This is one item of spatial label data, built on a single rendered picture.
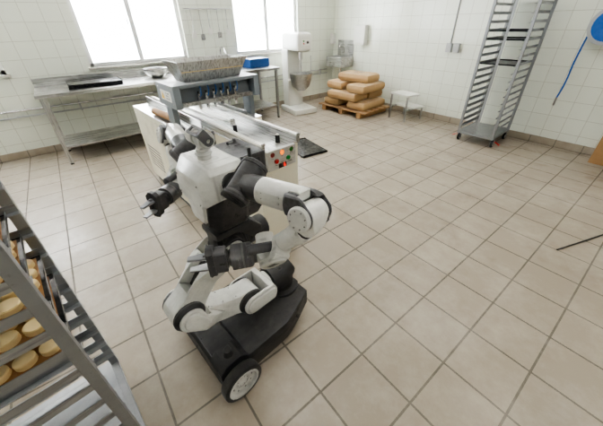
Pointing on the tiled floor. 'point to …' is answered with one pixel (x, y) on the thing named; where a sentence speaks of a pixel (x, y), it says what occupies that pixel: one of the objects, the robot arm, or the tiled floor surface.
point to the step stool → (406, 102)
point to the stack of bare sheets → (309, 148)
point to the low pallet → (354, 109)
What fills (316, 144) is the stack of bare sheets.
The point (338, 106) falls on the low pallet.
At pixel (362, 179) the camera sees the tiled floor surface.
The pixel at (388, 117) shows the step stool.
